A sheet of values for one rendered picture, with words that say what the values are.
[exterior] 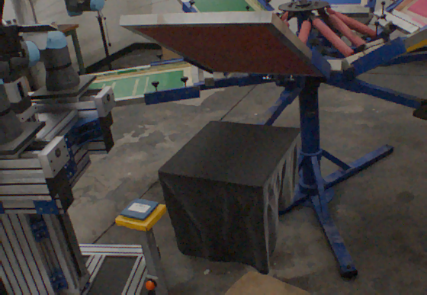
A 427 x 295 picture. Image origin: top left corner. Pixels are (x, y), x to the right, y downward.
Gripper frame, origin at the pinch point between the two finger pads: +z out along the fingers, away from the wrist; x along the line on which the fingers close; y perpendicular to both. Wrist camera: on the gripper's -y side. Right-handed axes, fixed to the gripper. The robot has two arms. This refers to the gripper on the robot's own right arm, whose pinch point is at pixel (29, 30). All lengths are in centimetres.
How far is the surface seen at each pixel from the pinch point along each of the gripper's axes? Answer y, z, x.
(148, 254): 85, -13, -41
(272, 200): 76, 13, -86
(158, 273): 94, -12, -44
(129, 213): 66, -15, -36
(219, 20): 5, 5, -66
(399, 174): 133, 21, -261
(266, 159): 61, 8, -89
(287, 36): 12, 20, -83
